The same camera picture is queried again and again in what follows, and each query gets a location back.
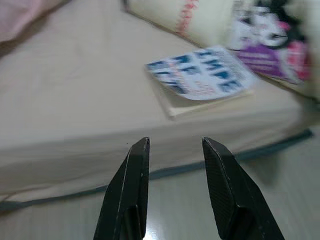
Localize white book blue letters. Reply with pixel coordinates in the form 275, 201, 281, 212
144, 45, 256, 121

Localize cream cartoon print blanket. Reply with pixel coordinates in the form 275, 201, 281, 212
122, 0, 320, 101

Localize pink patterned pillow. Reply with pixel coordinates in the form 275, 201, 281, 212
0, 0, 68, 51

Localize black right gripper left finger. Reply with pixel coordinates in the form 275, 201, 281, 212
93, 136, 151, 240

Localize beige sheeted mattress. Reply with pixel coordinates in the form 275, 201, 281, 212
0, 0, 313, 203

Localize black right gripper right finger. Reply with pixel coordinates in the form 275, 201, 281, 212
201, 136, 286, 240

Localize blue upholstered bed frame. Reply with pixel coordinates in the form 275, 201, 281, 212
0, 128, 313, 213

